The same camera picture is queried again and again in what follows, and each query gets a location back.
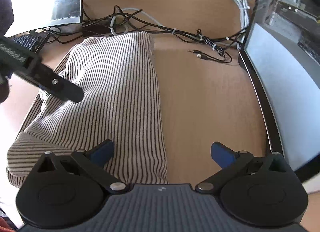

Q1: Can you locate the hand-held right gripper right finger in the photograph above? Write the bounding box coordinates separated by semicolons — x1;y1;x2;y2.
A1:
195;141;294;194

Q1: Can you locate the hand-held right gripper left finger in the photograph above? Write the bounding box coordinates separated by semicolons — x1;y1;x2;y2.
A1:
30;139;127;194

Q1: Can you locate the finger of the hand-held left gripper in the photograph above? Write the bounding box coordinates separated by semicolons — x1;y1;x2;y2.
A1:
14;61;84;103

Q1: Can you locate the striped beige garment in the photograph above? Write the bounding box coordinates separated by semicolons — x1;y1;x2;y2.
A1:
6;32;169;189

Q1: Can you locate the black keyboard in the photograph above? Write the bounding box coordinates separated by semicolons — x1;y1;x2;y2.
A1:
10;34;43;53

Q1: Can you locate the white computer case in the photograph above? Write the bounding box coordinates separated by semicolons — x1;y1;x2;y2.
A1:
237;0;320;184

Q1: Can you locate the red cloth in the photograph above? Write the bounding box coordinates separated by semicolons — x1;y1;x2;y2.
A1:
0;216;12;232

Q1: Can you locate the white looped cable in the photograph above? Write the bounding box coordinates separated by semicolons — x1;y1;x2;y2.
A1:
110;8;166;36

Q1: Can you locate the black audio jack cable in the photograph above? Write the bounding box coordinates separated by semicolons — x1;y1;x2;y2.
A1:
187;49;233;64

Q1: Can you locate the black cable bundle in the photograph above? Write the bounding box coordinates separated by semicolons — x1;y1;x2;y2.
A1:
35;4;248;55

